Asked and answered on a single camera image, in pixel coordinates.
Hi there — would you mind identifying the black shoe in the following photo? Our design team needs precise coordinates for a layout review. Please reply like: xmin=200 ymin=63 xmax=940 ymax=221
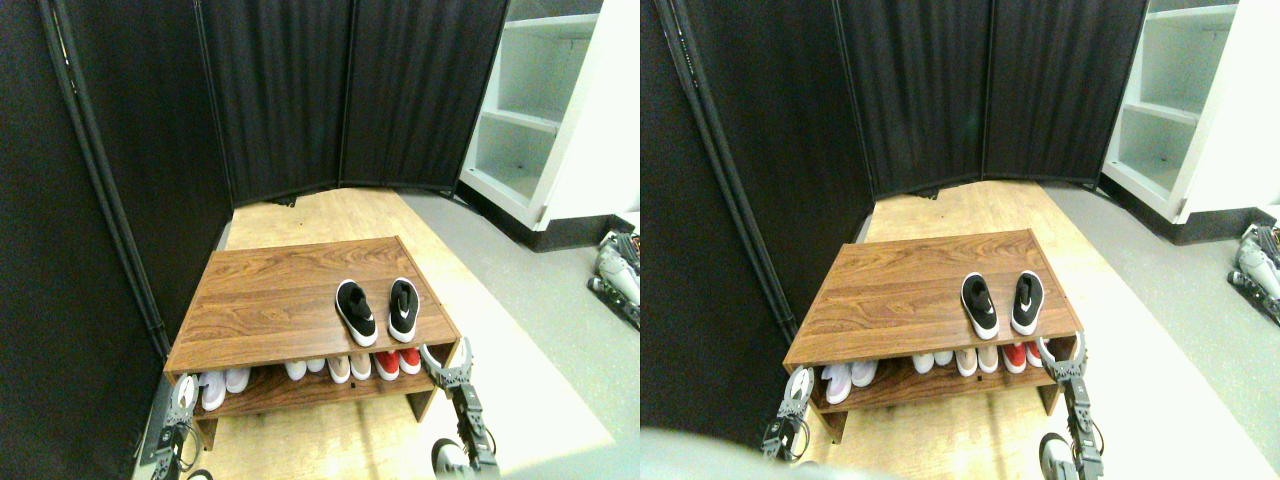
xmin=335 ymin=280 xmax=379 ymax=348
xmin=961 ymin=273 xmax=1000 ymax=341
xmin=388 ymin=278 xmax=421 ymax=344
xmin=1010 ymin=270 xmax=1046 ymax=336

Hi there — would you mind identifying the black curtain stand pole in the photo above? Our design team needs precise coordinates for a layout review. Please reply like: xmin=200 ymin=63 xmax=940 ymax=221
xmin=645 ymin=0 xmax=798 ymax=346
xmin=35 ymin=0 xmax=169 ymax=357

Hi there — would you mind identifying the white shelf unit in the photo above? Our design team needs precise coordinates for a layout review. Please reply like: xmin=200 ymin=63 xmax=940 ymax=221
xmin=460 ymin=0 xmax=640 ymax=251
xmin=1100 ymin=0 xmax=1280 ymax=244

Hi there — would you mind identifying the brown shoe rack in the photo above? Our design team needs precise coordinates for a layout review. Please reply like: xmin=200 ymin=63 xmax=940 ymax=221
xmin=782 ymin=228 xmax=1084 ymax=444
xmin=163 ymin=235 xmax=463 ymax=449

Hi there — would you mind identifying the grey curtain stand foot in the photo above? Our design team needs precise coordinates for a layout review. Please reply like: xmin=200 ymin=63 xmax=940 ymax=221
xmin=138 ymin=382 xmax=169 ymax=464

